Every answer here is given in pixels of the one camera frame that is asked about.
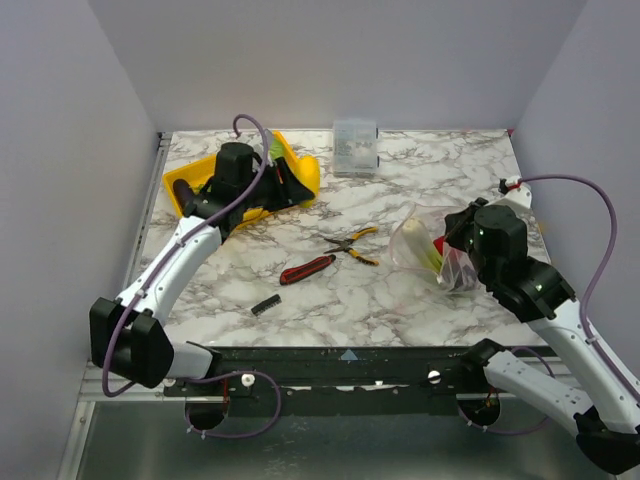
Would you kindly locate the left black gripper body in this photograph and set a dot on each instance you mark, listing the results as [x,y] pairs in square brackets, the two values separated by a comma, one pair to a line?
[265,193]

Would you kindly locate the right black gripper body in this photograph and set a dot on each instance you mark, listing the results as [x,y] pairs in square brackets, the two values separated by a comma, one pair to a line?
[460,227]

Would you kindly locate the yellow plastic tray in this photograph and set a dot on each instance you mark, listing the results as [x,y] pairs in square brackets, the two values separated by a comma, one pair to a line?
[199,172]

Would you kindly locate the purple red onion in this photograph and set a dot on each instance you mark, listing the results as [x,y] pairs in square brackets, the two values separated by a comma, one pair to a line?
[462,278]

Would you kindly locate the red tomato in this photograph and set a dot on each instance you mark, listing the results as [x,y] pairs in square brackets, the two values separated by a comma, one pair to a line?
[439,245]

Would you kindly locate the clear zip top bag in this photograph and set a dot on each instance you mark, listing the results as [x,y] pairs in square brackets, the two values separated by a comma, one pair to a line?
[404,261]

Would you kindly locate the green white leek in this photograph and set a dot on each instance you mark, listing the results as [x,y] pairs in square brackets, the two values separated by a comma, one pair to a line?
[420,244]

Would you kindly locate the green cabbage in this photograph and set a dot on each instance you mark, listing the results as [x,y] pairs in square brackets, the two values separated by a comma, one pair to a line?
[276,150]

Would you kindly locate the purple eggplant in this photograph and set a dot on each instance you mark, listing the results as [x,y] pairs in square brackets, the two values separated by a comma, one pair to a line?
[183,193]

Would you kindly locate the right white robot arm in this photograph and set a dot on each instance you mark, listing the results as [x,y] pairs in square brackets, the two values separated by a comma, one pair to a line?
[602,413]

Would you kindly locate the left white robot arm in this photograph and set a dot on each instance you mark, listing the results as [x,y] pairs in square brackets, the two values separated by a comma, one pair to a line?
[127,333]

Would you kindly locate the clear plastic screw box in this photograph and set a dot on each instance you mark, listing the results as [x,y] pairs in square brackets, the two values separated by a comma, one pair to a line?
[355,149]

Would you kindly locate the red black utility knife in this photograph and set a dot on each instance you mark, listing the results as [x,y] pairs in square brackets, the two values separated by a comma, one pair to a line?
[296,274]

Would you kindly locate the black chip comb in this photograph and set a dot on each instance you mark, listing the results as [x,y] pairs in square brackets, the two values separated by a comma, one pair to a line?
[266,304]

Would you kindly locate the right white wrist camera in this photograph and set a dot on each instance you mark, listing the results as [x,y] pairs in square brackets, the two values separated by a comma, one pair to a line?
[515,194]

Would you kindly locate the yellow handled pliers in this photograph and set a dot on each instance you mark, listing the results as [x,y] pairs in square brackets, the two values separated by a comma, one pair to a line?
[346,245]

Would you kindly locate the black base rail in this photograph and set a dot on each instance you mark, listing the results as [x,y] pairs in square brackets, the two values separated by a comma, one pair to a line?
[256,382]

